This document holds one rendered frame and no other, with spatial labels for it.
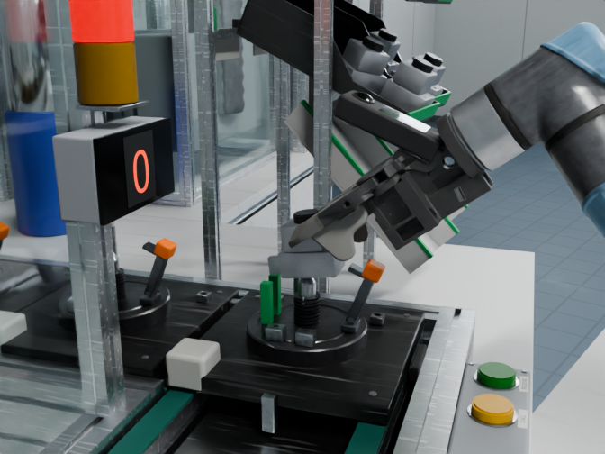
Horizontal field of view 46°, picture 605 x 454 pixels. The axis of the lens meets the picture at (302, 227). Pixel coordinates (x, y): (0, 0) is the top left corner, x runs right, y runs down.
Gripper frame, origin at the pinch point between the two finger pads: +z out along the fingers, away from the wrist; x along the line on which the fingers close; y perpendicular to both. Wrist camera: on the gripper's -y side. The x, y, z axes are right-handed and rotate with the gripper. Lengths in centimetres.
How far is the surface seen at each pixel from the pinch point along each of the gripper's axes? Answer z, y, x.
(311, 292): 3.5, 6.6, -0.6
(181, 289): 24.5, -1.5, 9.5
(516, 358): -4.6, 34.2, 24.7
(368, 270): -3.8, 7.9, -0.9
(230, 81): 43, -38, 113
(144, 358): 20.0, 1.8, -10.3
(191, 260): 46, -4, 49
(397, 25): 97, -86, 767
